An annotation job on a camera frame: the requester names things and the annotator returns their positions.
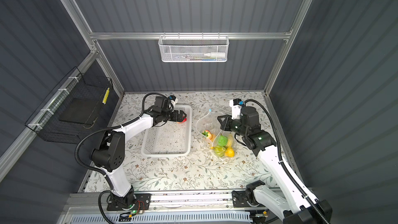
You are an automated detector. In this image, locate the green lime toy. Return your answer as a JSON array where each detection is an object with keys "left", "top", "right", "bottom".
[{"left": 217, "top": 135, "right": 228, "bottom": 147}]

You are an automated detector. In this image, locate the clear zip top bag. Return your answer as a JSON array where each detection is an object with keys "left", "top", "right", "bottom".
[{"left": 195, "top": 109, "right": 237, "bottom": 162}]

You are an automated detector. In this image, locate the white plastic basket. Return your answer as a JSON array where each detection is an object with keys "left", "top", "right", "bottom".
[{"left": 141, "top": 104, "right": 192, "bottom": 158}]

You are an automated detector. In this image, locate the green pear toy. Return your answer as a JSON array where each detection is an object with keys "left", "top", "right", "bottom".
[{"left": 213, "top": 146, "right": 227, "bottom": 157}]

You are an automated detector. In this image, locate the yellow round fruit toy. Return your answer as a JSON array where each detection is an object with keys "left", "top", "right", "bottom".
[{"left": 224, "top": 147, "right": 235, "bottom": 158}]

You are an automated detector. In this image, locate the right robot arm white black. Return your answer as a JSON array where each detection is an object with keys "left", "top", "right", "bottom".
[{"left": 217, "top": 105, "right": 333, "bottom": 224}]

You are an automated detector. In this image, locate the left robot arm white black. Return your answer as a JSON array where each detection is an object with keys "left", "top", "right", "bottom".
[{"left": 90, "top": 93, "right": 187, "bottom": 198}]

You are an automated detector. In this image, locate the yellow marker pen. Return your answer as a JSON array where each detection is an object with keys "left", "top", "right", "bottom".
[{"left": 102, "top": 88, "right": 110, "bottom": 105}]

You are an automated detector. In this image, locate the white tube in basket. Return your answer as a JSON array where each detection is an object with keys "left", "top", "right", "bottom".
[{"left": 204, "top": 52, "right": 227, "bottom": 59}]

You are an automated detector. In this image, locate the black pad in basket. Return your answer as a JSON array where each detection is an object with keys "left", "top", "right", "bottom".
[{"left": 59, "top": 98, "right": 100, "bottom": 125}]

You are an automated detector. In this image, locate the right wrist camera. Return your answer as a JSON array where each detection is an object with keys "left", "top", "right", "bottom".
[{"left": 229, "top": 98, "right": 244, "bottom": 119}]

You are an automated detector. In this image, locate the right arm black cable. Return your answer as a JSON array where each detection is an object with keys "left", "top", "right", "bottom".
[{"left": 244, "top": 99, "right": 331, "bottom": 224}]

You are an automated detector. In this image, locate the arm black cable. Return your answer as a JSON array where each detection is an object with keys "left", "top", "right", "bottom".
[
  {"left": 244, "top": 99, "right": 331, "bottom": 224},
  {"left": 74, "top": 92, "right": 170, "bottom": 224}
]

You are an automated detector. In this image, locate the white wire wall basket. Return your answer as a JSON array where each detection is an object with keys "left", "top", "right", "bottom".
[{"left": 158, "top": 37, "right": 230, "bottom": 63}]

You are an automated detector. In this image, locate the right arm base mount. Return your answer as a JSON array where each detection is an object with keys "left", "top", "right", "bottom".
[{"left": 232, "top": 180, "right": 265, "bottom": 208}]

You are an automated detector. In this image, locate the black wire wall basket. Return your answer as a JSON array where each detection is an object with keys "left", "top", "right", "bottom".
[{"left": 25, "top": 69, "right": 114, "bottom": 144}]

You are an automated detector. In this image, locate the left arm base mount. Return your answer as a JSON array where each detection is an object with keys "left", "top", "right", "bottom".
[{"left": 106, "top": 193, "right": 152, "bottom": 211}]

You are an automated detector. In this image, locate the aluminium front rail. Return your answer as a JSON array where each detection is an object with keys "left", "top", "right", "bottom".
[{"left": 62, "top": 189, "right": 266, "bottom": 214}]

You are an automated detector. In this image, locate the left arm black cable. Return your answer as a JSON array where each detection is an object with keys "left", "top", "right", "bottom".
[{"left": 74, "top": 92, "right": 170, "bottom": 224}]

